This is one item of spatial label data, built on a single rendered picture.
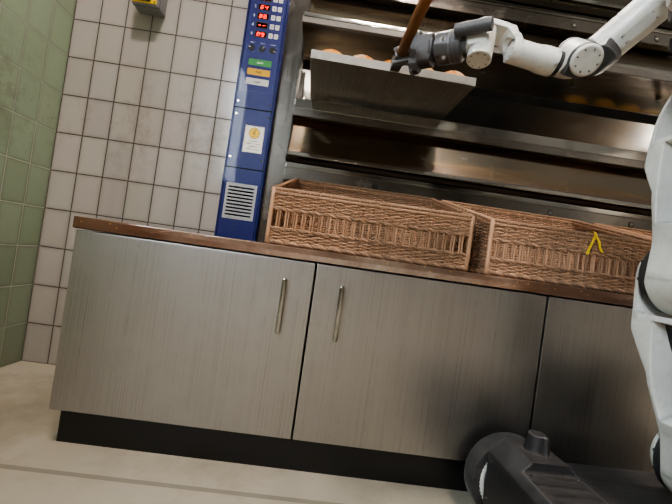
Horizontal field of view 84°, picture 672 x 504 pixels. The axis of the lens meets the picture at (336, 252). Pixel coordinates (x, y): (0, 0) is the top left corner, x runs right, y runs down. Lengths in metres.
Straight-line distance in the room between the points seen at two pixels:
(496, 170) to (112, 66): 1.58
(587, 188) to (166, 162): 1.70
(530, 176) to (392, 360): 1.04
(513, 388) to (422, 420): 0.25
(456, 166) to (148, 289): 1.20
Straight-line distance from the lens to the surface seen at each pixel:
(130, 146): 1.72
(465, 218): 1.05
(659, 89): 2.00
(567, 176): 1.82
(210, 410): 1.05
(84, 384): 1.15
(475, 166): 1.64
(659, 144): 0.95
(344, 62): 1.34
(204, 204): 1.56
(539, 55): 1.24
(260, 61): 1.65
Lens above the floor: 0.57
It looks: 1 degrees up
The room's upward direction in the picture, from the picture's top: 8 degrees clockwise
